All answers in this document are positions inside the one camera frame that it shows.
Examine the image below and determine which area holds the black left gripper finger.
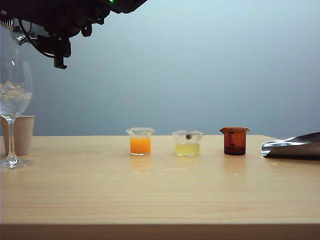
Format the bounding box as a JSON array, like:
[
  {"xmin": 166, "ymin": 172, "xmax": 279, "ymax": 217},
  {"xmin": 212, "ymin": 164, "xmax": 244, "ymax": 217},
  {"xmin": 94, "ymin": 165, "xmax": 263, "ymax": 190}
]
[{"xmin": 53, "ymin": 55, "xmax": 68, "ymax": 70}]

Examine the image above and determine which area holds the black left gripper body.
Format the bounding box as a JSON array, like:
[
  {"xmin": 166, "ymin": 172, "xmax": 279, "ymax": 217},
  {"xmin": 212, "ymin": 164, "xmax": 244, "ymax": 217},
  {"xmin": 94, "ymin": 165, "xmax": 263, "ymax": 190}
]
[{"xmin": 29, "ymin": 22, "xmax": 74, "ymax": 60}]

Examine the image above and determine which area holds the beige paper cup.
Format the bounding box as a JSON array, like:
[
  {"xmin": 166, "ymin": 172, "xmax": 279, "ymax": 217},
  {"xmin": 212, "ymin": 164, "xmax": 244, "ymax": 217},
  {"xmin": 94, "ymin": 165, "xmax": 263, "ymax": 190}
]
[{"xmin": 1, "ymin": 115, "xmax": 36, "ymax": 156}]

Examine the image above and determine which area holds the measuring cup with orange juice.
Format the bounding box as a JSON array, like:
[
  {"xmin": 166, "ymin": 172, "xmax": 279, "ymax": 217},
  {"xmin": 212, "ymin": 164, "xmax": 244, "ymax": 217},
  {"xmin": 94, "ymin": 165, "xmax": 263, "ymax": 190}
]
[{"xmin": 125, "ymin": 127, "xmax": 156, "ymax": 157}]

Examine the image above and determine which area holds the measuring cup with pale yellow liquid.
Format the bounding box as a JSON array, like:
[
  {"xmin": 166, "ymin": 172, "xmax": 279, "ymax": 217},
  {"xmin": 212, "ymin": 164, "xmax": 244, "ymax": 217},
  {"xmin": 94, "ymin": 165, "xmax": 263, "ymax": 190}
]
[{"xmin": 171, "ymin": 130, "xmax": 205, "ymax": 158}]

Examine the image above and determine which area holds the amber brown measuring cup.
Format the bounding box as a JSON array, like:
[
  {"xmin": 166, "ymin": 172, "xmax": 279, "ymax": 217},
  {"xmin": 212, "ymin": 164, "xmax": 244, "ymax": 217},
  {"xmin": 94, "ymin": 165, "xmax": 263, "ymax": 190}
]
[{"xmin": 219, "ymin": 126, "xmax": 251, "ymax": 156}]

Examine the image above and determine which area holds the clear wine glass with ice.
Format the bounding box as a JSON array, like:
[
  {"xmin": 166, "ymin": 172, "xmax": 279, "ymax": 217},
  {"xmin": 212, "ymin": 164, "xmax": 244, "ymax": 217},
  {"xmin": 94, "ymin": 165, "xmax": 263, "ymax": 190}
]
[{"xmin": 0, "ymin": 58, "xmax": 34, "ymax": 170}]

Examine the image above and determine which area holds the silver foil bag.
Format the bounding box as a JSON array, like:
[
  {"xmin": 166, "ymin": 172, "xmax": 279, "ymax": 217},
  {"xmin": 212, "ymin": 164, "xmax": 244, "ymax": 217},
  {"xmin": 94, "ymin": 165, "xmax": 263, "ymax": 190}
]
[{"xmin": 260, "ymin": 131, "xmax": 320, "ymax": 160}]

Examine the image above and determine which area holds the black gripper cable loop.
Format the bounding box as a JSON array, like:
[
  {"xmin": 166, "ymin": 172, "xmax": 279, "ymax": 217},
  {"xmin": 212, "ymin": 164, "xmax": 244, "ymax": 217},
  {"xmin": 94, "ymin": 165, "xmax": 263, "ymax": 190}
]
[{"xmin": 16, "ymin": 18, "xmax": 57, "ymax": 59}]

